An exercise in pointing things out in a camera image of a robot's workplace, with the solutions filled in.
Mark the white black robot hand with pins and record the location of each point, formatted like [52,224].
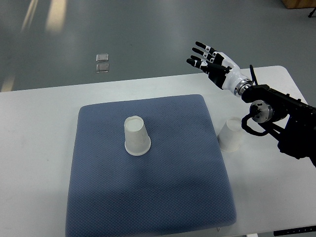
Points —
[221,69]

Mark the black table control panel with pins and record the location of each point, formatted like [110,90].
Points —
[293,231]

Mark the black tripod leg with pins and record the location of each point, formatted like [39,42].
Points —
[312,12]

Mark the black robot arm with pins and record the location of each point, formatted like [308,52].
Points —
[288,120]

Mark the white paper cup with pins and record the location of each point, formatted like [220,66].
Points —
[230,136]
[137,142]

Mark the upper metal floor plate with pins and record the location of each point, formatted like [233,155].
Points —
[104,57]

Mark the white paper cup on cushion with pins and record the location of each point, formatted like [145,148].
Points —
[137,142]

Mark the blue grey fabric cushion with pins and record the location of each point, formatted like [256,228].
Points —
[180,184]

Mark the wooden box corner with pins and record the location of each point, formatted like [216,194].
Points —
[298,4]

